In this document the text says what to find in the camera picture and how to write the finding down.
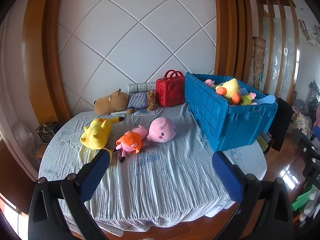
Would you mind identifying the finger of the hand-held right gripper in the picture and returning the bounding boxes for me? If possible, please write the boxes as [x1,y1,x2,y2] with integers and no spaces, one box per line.
[291,128,320,181]

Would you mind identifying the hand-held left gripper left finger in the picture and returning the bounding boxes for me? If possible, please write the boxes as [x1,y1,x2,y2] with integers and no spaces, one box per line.
[28,149,112,240]

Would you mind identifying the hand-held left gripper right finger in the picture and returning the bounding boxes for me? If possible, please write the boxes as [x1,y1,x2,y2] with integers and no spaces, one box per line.
[212,151,294,240]

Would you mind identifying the yellow mouse plush toy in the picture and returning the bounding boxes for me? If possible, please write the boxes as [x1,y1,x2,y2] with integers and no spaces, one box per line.
[80,116,125,153]

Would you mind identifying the pink pig plush orange dress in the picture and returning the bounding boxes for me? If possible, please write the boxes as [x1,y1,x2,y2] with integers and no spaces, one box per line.
[114,124,148,162]

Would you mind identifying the blue plastic crate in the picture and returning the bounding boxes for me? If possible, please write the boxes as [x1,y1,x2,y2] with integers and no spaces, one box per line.
[184,72,278,152]

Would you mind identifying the black hanging garment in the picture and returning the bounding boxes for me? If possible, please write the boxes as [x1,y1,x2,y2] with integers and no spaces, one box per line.
[269,97,294,152]

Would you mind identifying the green cloth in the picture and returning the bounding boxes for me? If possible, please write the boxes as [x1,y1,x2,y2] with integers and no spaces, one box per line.
[291,185,315,212]

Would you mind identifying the black storage box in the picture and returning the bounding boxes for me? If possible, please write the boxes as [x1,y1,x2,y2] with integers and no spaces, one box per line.
[35,121,60,145]

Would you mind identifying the light blue plush toy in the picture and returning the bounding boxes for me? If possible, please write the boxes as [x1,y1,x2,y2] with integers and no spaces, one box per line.
[252,95,277,105]

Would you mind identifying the brown capybara plush striped shirt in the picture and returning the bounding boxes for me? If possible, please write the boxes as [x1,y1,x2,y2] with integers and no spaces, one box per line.
[94,88,157,115]

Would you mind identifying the green plush toy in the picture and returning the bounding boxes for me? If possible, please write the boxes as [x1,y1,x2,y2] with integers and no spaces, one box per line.
[239,92,257,105]

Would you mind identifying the yellow duck plush toy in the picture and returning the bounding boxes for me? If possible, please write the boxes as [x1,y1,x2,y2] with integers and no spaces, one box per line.
[215,78,242,103]

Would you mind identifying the red mini suitcase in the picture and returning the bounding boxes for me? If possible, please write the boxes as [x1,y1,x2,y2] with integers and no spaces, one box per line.
[156,69,186,107]

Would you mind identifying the rolled patterned carpet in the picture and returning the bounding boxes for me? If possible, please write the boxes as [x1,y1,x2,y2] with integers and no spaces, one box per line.
[250,37,265,89]

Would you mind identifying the wooden glass partition screen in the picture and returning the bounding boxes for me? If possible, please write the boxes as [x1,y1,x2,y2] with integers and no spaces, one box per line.
[254,0,300,103]

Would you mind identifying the grey wall socket panel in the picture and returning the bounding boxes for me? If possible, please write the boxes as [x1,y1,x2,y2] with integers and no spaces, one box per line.
[128,82,157,93]

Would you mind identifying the wooden headboard frame post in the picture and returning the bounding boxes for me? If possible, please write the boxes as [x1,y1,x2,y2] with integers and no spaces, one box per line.
[22,0,73,123]
[212,0,253,83]

